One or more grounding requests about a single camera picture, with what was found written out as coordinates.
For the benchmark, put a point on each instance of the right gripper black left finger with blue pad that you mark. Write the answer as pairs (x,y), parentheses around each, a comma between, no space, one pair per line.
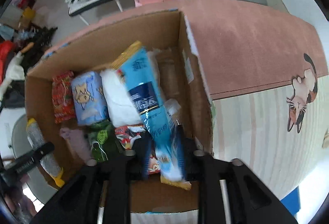
(108,183)

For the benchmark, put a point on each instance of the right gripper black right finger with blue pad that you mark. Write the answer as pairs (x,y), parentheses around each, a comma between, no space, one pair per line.
(229,192)

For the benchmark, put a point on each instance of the green snack packet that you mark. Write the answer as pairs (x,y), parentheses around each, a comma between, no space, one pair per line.
(103,143)

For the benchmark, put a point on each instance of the lilac cloth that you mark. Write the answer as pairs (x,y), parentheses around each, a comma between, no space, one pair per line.
(78,143)

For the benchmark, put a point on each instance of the orange cartoon snack packet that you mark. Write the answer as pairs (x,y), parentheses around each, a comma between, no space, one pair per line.
(131,141)

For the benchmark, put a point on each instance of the white soft pillow pack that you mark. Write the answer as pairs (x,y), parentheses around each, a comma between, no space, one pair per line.
(120,107)

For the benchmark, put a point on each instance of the red snack packet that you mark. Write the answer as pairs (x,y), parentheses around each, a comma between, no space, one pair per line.
(62,97)

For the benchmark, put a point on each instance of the light blue snack packet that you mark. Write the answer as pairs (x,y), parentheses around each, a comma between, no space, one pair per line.
(151,110)

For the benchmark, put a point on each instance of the yellow silver scrub sponge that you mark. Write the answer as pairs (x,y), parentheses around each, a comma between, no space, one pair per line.
(48,162)

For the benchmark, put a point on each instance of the grey round stool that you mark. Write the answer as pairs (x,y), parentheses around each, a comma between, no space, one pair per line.
(38,186)

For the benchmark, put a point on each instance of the blue cartoon tissue pack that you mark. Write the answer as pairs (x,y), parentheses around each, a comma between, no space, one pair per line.
(89,101)

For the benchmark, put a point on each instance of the white goose plush toy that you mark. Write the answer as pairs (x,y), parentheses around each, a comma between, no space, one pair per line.
(15,71)

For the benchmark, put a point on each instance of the pink striped cat rug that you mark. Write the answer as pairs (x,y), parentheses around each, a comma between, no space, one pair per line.
(252,81)

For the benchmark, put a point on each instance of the red plastic bag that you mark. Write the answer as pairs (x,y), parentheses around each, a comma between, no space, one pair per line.
(5,48)

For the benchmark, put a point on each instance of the brown cardboard box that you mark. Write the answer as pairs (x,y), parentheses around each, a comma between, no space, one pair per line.
(115,45)

